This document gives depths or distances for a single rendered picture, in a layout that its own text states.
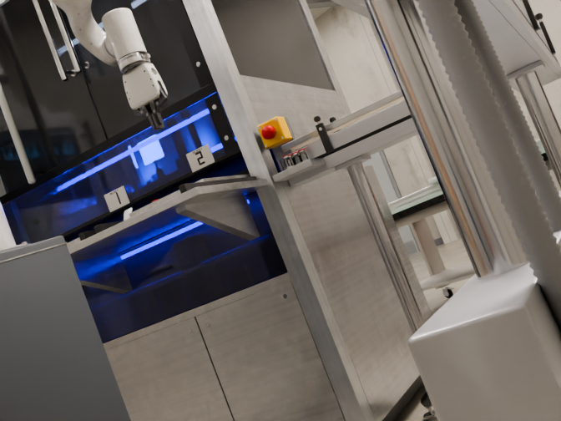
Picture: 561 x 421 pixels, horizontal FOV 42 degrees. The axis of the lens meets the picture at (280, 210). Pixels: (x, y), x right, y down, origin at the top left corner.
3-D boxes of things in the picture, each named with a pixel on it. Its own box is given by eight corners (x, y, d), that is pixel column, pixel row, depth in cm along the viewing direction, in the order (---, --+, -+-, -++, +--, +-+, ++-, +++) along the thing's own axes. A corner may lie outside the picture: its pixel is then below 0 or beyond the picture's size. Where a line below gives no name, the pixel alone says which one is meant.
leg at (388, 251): (438, 401, 223) (344, 166, 229) (466, 393, 219) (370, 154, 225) (432, 411, 215) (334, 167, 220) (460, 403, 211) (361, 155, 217)
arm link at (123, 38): (111, 68, 199) (125, 53, 192) (94, 23, 200) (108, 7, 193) (138, 64, 205) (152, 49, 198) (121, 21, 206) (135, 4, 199)
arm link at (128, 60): (154, 52, 200) (158, 62, 200) (129, 66, 204) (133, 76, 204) (136, 48, 192) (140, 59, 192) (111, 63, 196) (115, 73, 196)
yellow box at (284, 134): (275, 149, 221) (266, 126, 222) (295, 139, 218) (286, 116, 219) (264, 149, 214) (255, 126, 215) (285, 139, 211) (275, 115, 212)
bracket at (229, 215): (252, 240, 220) (236, 199, 221) (260, 235, 219) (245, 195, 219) (193, 256, 189) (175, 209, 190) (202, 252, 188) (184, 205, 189)
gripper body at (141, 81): (158, 58, 199) (172, 96, 199) (128, 74, 204) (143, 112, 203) (141, 55, 193) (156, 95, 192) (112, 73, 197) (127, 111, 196)
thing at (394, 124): (287, 186, 224) (268, 139, 225) (306, 184, 238) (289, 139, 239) (505, 90, 195) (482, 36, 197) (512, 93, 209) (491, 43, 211)
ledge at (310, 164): (293, 180, 228) (290, 174, 228) (329, 163, 222) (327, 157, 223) (274, 182, 215) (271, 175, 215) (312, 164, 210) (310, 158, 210)
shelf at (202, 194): (108, 260, 252) (106, 255, 252) (280, 183, 223) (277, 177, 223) (2, 286, 209) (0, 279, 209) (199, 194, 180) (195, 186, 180)
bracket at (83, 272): (126, 292, 240) (112, 255, 241) (133, 289, 239) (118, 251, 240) (53, 315, 210) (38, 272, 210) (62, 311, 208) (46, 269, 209)
